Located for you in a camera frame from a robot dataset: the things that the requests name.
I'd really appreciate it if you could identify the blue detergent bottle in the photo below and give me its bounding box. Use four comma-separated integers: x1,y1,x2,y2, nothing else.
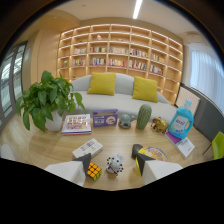
167,98,195,140

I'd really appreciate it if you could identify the round colourful plate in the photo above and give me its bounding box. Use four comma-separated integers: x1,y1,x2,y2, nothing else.
137,145,169,163

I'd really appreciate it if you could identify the rubik's cube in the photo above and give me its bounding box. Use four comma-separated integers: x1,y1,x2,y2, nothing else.
86,161,103,182

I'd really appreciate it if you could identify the white patterned small box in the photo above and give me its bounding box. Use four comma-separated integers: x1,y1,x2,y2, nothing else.
71,138,104,159

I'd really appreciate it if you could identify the purple and white book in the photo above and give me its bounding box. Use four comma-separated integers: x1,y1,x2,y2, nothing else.
165,131,196,160

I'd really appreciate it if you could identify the white spiky toy ball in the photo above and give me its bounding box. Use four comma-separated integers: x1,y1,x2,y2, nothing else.
105,153,125,176

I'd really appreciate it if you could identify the golden elephant figurine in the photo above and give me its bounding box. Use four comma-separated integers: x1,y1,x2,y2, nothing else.
150,116,169,135

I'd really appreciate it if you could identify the colourful cover book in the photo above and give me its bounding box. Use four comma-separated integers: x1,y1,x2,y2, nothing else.
60,113,93,137

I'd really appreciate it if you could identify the green cactus ornament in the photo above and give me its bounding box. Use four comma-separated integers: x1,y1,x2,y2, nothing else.
135,103,153,131

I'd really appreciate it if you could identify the grey-green turtle figurine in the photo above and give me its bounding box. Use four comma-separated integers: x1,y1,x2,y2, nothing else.
118,113,137,130

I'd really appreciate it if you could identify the purple rectangular box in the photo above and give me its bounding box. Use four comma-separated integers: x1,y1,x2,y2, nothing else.
92,108,119,128

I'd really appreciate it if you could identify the green chair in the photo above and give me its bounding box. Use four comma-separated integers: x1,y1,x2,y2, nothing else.
210,130,224,161

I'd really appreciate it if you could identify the green leafy potted plant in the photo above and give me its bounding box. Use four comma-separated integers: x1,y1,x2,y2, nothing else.
15,69,86,133

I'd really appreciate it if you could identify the grey sofa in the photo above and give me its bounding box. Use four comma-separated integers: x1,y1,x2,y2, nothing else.
69,72,178,125

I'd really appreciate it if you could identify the yellow cushion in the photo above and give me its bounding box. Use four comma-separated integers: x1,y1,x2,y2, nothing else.
86,71,117,97
131,75,159,104

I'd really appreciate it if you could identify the white window curtain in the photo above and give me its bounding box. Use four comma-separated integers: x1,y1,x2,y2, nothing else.
188,42,224,114

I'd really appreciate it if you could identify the wooden bookshelf with books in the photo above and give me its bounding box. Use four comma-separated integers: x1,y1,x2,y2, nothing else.
56,23,185,106

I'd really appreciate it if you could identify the white ceiling light strip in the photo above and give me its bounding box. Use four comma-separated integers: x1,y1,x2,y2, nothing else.
132,0,144,20

